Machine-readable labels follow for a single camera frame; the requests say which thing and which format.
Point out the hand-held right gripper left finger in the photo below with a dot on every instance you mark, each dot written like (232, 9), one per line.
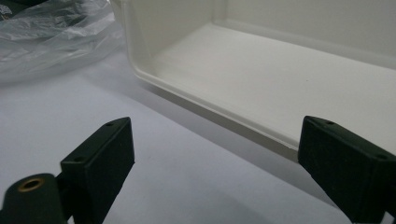
(99, 168)

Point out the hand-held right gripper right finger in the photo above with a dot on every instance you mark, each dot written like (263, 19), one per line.
(345, 174)

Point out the white plastic tray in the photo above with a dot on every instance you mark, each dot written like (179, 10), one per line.
(255, 77)

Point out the clear plastic bag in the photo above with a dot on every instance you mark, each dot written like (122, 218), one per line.
(53, 37)

